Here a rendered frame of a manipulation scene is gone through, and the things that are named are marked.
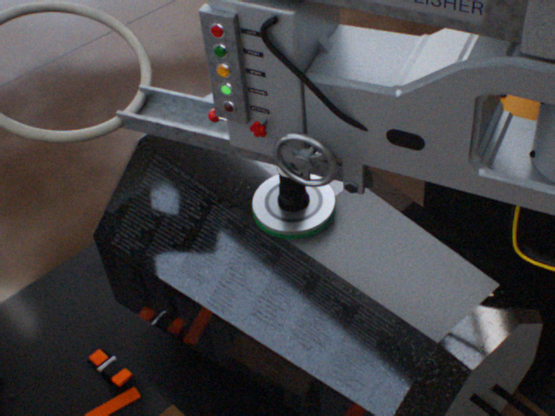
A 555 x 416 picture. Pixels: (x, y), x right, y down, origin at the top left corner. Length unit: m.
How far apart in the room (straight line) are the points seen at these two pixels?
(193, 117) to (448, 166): 0.74
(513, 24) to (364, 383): 0.97
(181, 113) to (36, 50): 2.25
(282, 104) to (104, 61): 2.47
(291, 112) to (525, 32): 0.57
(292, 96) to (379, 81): 0.19
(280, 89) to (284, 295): 0.61
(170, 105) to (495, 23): 1.03
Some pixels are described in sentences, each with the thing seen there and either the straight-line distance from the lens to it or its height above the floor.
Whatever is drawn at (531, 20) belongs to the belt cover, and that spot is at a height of 1.62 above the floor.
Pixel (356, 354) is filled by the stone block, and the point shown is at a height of 0.71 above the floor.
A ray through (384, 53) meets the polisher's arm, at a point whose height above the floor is 1.38.
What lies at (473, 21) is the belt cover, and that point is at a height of 1.59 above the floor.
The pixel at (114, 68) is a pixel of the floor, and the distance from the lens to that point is 4.22.
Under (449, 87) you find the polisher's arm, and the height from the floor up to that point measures 1.42.
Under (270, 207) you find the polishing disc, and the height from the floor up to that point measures 0.85.
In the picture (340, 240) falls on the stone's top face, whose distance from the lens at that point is 2.23.
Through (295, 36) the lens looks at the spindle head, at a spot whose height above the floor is 1.47.
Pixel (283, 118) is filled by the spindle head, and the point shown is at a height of 1.24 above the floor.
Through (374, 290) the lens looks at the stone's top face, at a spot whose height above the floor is 0.81.
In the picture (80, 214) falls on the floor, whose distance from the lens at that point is 3.56.
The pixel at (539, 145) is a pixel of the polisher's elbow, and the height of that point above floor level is 1.30.
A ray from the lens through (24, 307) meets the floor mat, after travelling 3.30.
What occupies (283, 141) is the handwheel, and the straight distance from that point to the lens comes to 1.87.
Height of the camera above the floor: 2.50
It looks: 47 degrees down
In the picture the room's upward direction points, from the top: 6 degrees counter-clockwise
